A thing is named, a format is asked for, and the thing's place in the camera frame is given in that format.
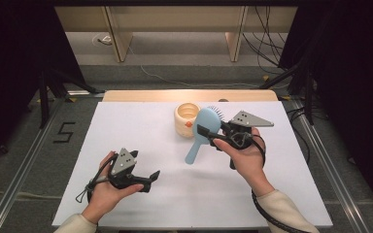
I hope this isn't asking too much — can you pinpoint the light wooden desk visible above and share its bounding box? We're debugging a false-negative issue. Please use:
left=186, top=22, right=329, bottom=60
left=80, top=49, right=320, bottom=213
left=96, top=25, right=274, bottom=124
left=53, top=6, right=298, bottom=63

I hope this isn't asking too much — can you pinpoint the light blue hairbrush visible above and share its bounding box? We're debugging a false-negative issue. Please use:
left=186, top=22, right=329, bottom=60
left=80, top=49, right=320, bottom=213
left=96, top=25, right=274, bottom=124
left=185, top=105, right=226, bottom=166

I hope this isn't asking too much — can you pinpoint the black curtain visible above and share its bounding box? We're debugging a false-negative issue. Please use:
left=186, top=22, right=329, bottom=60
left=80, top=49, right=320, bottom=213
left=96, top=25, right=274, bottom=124
left=277, top=0, right=373, bottom=213
left=0, top=0, right=86, bottom=169

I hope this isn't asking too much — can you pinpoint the thin grey floor cable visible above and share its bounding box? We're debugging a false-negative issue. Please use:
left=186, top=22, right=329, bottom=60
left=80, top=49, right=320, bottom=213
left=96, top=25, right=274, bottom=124
left=126, top=47, right=291, bottom=90

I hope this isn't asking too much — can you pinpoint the person's right hand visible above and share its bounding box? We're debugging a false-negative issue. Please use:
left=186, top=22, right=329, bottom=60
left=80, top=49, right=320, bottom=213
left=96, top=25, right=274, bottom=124
left=212, top=126, right=275, bottom=198

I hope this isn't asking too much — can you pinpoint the black tripod stand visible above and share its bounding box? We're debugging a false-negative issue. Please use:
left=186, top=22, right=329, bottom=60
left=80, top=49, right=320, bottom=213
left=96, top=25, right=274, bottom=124
left=258, top=59, right=316, bottom=126
left=38, top=67, right=105, bottom=130

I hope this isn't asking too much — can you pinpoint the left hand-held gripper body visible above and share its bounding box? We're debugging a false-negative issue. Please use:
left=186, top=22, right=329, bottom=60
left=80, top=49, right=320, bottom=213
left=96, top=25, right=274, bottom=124
left=107, top=148, right=144, bottom=190

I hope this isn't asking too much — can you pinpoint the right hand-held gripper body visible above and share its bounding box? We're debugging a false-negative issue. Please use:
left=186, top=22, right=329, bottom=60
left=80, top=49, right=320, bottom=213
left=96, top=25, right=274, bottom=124
left=220, top=110, right=275, bottom=150

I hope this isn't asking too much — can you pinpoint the cream ribbed cup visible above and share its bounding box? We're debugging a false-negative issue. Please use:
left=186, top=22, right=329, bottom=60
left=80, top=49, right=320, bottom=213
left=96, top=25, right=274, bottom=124
left=174, top=102, right=203, bottom=140

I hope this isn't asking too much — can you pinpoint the bundle of black cables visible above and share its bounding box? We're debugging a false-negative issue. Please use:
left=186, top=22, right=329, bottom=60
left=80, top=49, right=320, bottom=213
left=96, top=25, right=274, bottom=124
left=242, top=6, right=289, bottom=73

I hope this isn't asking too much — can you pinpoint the left hand-held gripper cable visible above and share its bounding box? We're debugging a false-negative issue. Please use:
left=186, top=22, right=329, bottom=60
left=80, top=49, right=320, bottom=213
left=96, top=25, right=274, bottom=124
left=75, top=152, right=119, bottom=204

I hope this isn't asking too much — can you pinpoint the person's left hand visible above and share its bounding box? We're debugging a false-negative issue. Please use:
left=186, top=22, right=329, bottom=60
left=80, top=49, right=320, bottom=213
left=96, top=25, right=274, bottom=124
left=82, top=150, right=145, bottom=224

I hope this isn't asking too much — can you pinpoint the aluminium floor rail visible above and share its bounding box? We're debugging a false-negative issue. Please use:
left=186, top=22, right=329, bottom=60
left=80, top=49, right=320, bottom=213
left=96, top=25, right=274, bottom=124
left=0, top=96, right=66, bottom=233
left=290, top=99, right=372, bottom=233

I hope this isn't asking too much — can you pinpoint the white foam board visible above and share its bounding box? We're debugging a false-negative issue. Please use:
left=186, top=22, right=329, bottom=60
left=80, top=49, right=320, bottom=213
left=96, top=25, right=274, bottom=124
left=51, top=101, right=334, bottom=229

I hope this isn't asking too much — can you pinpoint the round floor outlet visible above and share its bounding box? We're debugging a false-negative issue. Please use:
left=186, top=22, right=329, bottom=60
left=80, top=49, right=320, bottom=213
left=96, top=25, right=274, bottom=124
left=91, top=32, right=114, bottom=47

